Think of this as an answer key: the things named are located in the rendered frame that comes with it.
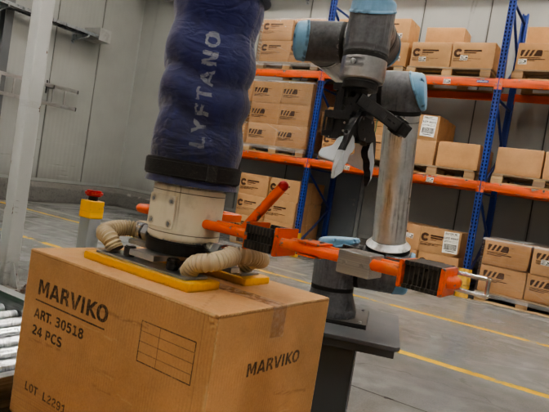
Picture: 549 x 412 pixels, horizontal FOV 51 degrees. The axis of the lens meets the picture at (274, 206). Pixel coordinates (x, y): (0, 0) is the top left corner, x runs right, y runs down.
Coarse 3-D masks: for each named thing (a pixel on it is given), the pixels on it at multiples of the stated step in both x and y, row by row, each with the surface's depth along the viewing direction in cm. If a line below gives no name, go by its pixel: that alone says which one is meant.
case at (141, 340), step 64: (64, 256) 133; (64, 320) 128; (128, 320) 115; (192, 320) 106; (256, 320) 111; (320, 320) 133; (64, 384) 126; (128, 384) 115; (192, 384) 105; (256, 384) 115
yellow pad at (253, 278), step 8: (208, 272) 138; (216, 272) 136; (224, 272) 135; (240, 272) 135; (256, 272) 139; (232, 280) 133; (240, 280) 132; (248, 280) 132; (256, 280) 135; (264, 280) 138
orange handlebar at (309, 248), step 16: (144, 208) 140; (208, 224) 128; (224, 224) 127; (288, 240) 117; (304, 240) 115; (304, 256) 114; (320, 256) 112; (336, 256) 110; (384, 272) 105; (448, 288) 98
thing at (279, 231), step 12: (252, 228) 119; (264, 228) 118; (276, 228) 117; (288, 228) 120; (252, 240) 120; (264, 240) 118; (276, 240) 117; (264, 252) 117; (276, 252) 117; (288, 252) 121
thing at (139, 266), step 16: (96, 256) 132; (112, 256) 131; (128, 256) 132; (128, 272) 126; (144, 272) 123; (160, 272) 122; (176, 272) 123; (176, 288) 117; (192, 288) 117; (208, 288) 121
